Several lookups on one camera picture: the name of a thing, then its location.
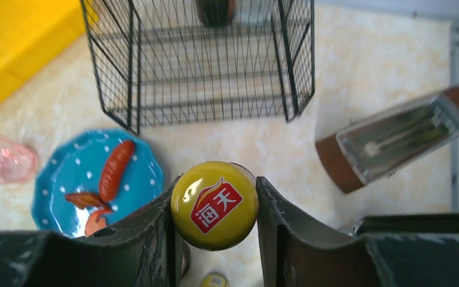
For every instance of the black wire rack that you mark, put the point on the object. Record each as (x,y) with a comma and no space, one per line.
(156,64)

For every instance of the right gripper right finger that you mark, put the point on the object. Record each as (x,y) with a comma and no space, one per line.
(298,250)

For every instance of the red sausage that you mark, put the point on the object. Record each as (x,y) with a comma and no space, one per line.
(114,169)

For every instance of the brown metronome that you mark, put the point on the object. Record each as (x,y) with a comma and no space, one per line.
(378,146)

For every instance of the yellow plastic tray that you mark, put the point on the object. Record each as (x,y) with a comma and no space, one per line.
(32,33)

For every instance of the blue dotted plate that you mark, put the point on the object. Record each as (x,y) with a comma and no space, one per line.
(76,166)

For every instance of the sliced sausage piece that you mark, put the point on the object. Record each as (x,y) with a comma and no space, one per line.
(96,220)

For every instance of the black cap dark bottle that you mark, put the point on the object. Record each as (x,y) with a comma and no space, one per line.
(215,13)

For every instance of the black poker chip case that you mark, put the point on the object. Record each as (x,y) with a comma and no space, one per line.
(418,223)

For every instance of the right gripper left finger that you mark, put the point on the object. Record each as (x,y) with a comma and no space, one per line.
(143,249)

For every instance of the yellow cap sauce bottle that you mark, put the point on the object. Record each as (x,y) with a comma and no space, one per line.
(214,205)

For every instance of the small yellow oil bottle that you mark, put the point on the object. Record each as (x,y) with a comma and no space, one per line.
(214,280)

